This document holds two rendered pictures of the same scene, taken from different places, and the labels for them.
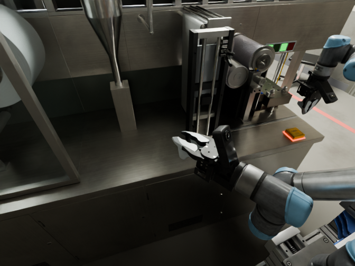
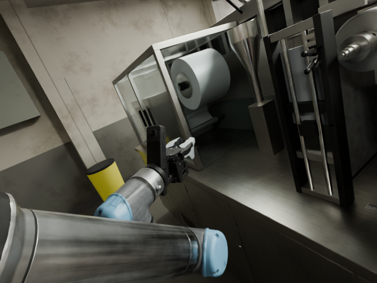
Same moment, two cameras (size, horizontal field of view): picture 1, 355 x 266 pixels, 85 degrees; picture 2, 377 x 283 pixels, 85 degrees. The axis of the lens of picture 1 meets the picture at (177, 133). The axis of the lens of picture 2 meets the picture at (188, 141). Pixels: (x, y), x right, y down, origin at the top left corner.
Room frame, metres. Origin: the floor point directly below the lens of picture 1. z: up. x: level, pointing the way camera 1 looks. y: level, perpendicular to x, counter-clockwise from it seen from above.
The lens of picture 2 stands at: (0.34, -0.63, 1.42)
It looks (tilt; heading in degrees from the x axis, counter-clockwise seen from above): 17 degrees down; 82
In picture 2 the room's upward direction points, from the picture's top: 21 degrees counter-clockwise
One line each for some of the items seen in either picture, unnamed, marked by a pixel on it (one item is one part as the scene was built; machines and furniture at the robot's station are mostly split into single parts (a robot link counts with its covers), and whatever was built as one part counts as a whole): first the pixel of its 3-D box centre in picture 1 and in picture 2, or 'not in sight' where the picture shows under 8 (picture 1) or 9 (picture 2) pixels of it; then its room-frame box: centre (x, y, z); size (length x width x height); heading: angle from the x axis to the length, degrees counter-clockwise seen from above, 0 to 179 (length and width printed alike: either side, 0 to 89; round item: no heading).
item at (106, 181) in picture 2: not in sight; (110, 184); (-0.57, 2.43, 0.33); 0.43 x 0.42 x 0.66; 24
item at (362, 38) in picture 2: not in sight; (359, 46); (0.89, -0.20, 1.33); 0.06 x 0.06 x 0.06; 16
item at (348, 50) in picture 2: not in sight; (346, 53); (0.83, -0.22, 1.33); 0.06 x 0.03 x 0.03; 16
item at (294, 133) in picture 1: (294, 133); not in sight; (0.81, -0.65, 0.91); 0.07 x 0.07 x 0.02; 16
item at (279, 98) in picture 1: (260, 86); not in sight; (1.19, -0.56, 1.00); 0.40 x 0.16 x 0.06; 16
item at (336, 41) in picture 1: (334, 50); not in sight; (0.82, -0.65, 1.35); 0.09 x 0.08 x 0.11; 49
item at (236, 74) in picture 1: (226, 68); not in sight; (1.07, -0.28, 1.17); 0.26 x 0.12 x 0.12; 16
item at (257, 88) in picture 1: (250, 99); not in sight; (0.93, -0.41, 1.05); 0.06 x 0.05 x 0.31; 16
